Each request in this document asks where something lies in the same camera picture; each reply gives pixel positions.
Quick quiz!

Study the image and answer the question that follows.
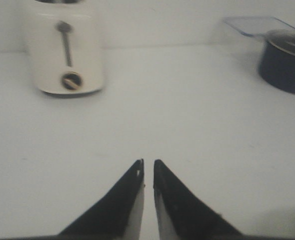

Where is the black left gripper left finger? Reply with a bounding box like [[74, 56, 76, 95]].
[[57, 158, 145, 240]]

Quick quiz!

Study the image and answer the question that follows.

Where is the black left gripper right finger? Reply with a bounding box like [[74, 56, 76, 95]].
[[153, 159, 243, 240]]

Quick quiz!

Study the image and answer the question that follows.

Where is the dark blue saucepan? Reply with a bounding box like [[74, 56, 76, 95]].
[[258, 34, 295, 94]]

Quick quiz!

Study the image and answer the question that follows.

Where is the white two-slot toaster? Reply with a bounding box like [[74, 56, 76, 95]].
[[21, 0, 104, 95]]

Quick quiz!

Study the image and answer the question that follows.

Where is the glass pot lid blue knob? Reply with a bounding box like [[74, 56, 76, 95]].
[[266, 29, 295, 56]]

